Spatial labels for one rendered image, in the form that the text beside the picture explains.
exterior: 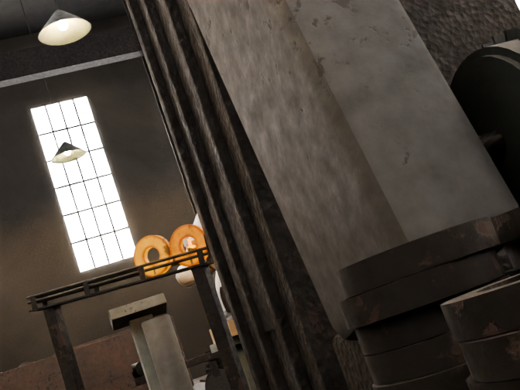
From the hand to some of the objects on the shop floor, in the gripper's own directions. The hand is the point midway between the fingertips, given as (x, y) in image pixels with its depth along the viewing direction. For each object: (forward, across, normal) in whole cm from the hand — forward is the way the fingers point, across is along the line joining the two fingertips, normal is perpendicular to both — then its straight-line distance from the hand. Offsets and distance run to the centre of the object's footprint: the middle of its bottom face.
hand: (189, 243), depth 276 cm
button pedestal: (-38, +47, -68) cm, 91 cm away
